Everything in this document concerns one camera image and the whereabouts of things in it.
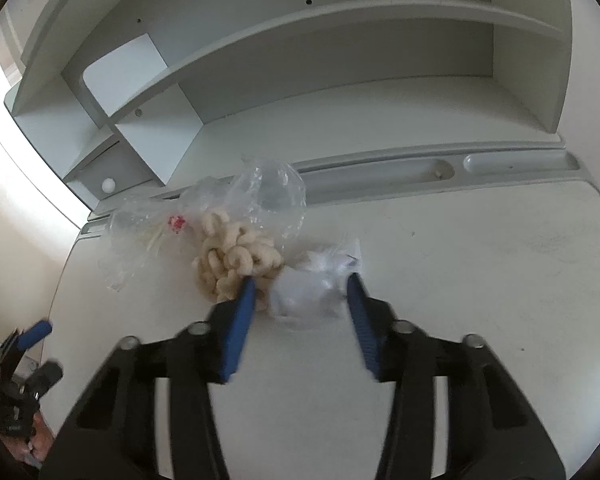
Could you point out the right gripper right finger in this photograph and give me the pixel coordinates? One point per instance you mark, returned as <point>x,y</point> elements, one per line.
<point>494,433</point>

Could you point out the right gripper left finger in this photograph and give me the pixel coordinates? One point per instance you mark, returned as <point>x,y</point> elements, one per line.
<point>110,432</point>

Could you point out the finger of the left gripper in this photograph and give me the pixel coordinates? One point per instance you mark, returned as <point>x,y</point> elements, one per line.
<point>33,335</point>
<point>43,379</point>

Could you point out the puffed snack pieces bag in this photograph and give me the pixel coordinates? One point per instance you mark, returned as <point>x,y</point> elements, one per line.
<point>230,251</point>

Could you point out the clear plastic bag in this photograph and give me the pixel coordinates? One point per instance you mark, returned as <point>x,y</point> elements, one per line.
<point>267,199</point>

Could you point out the white tissue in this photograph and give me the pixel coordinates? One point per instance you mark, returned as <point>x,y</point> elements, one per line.
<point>310,291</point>

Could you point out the person's hand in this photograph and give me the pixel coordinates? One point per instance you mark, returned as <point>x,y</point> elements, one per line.
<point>36,448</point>

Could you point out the grey drawer with white knob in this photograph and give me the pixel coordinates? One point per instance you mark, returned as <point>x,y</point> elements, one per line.
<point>112,171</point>

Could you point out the grey desk hutch shelf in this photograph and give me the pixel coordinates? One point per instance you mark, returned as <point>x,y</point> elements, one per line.
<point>194,87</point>

